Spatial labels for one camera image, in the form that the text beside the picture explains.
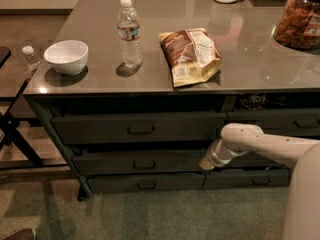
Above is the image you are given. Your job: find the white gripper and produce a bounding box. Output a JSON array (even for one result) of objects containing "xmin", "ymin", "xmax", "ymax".
[{"xmin": 199, "ymin": 146, "xmax": 230, "ymax": 171}]

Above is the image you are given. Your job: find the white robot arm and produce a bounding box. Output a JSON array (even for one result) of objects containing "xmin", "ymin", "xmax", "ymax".
[{"xmin": 199, "ymin": 123, "xmax": 320, "ymax": 240}]

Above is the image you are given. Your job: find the grey drawer cabinet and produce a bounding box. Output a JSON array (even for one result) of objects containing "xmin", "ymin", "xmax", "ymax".
[{"xmin": 25, "ymin": 0, "xmax": 320, "ymax": 197}]

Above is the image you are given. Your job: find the brown yellow snack bag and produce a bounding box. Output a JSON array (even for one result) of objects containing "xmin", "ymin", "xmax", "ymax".
[{"xmin": 159, "ymin": 28, "xmax": 222, "ymax": 87}]

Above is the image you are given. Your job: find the clear plastic water bottle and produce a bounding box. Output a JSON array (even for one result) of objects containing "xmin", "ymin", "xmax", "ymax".
[{"xmin": 117, "ymin": 0, "xmax": 142, "ymax": 68}]

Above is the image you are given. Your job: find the jar of nuts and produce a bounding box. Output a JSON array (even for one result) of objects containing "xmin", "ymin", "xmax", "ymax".
[{"xmin": 274, "ymin": 0, "xmax": 320, "ymax": 50}]

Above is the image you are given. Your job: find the white ceramic bowl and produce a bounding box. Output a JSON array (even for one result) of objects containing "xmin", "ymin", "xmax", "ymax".
[{"xmin": 44, "ymin": 40, "xmax": 89, "ymax": 75}]

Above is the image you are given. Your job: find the brown shoe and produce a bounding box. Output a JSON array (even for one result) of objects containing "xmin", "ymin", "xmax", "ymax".
[{"xmin": 4, "ymin": 228, "xmax": 37, "ymax": 240}]

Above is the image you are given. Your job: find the small bottle white cap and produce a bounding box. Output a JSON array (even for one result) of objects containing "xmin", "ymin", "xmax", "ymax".
[{"xmin": 21, "ymin": 45, "xmax": 42, "ymax": 72}]

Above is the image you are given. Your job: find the dark side table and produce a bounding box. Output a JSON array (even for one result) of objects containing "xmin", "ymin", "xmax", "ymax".
[{"xmin": 0, "ymin": 45, "xmax": 68, "ymax": 170}]

